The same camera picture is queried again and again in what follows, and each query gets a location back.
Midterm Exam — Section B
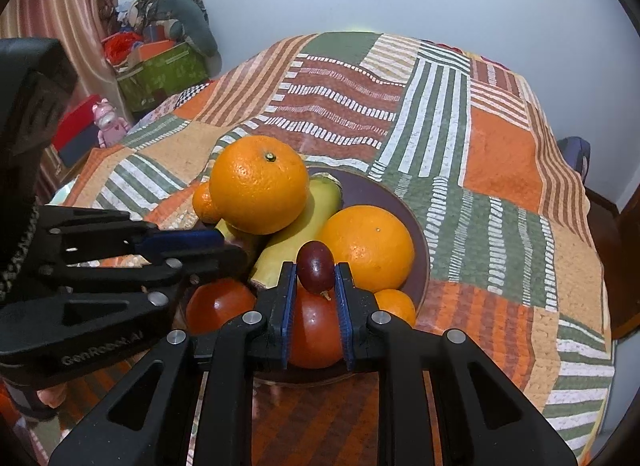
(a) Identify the green storage box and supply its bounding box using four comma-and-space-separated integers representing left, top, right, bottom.
116, 43, 208, 112

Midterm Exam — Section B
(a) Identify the large orange with dimple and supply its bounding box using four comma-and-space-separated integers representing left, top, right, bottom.
209, 135, 309, 235

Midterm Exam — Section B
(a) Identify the red box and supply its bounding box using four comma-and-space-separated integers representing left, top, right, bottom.
52, 94, 101, 168

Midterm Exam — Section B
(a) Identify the large orange with sticker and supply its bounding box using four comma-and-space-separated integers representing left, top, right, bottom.
317, 205, 416, 293

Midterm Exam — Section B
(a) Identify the small mandarin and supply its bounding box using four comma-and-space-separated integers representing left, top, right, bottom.
192, 182, 221, 224
374, 289, 416, 327

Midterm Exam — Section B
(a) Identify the person left hand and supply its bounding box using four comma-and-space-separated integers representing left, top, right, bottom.
37, 382, 67, 408

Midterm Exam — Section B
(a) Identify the striped patchwork blanket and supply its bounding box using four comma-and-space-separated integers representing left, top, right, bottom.
68, 32, 615, 464

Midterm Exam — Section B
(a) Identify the checkered quilt underneath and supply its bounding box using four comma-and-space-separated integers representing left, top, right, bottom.
129, 80, 212, 134

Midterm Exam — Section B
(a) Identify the pink toy figure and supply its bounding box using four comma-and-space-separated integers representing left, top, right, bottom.
92, 98, 131, 148

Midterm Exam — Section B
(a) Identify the dark red grape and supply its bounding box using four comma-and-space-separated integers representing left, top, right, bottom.
296, 241, 335, 296

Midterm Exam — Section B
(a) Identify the purple ceramic plate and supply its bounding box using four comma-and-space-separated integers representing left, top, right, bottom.
250, 167, 430, 386

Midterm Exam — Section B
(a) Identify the small red tomato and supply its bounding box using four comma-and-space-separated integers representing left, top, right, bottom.
186, 277, 256, 336

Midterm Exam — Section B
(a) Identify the large red tomato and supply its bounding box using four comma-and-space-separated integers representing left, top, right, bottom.
288, 283, 343, 370

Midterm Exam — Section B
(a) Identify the striped pink curtain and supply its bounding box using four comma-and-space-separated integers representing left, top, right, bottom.
0, 0, 126, 197

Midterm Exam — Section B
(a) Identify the grey green plush pillow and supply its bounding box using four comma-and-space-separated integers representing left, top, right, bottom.
148, 0, 218, 57

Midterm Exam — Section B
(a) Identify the blue grey backpack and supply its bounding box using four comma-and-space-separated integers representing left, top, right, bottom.
558, 137, 591, 182

